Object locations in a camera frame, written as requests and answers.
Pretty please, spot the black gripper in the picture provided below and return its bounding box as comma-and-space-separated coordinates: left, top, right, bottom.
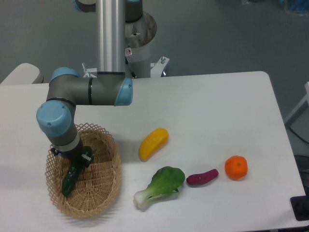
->
50, 140, 94, 168

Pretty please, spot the green cucumber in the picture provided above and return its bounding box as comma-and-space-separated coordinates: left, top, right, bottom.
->
61, 146, 93, 197

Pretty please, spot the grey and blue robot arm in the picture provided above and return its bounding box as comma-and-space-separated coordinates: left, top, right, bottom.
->
36, 0, 143, 167

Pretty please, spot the woven wicker basket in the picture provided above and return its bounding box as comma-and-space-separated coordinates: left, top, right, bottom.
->
45, 123, 121, 218

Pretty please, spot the yellow mango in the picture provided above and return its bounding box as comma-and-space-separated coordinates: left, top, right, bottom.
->
139, 128, 169, 161

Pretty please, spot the green bok choy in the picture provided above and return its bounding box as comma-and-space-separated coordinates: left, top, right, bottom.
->
133, 166, 185, 210

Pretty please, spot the white chair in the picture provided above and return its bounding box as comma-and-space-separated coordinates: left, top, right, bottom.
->
0, 63, 44, 86

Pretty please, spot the purple sweet potato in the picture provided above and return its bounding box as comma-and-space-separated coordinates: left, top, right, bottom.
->
186, 169, 219, 186

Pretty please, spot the orange tangerine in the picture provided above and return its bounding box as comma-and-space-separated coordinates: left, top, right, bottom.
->
225, 156, 248, 180

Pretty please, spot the black device at table edge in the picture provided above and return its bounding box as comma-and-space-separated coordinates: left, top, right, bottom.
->
290, 196, 309, 221

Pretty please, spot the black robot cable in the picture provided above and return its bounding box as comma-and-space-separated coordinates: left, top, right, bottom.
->
125, 56, 138, 79

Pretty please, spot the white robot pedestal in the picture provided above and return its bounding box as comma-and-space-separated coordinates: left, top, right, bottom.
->
96, 2, 165, 78

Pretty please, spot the white furniture frame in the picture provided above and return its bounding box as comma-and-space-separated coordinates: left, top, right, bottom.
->
283, 82, 309, 128

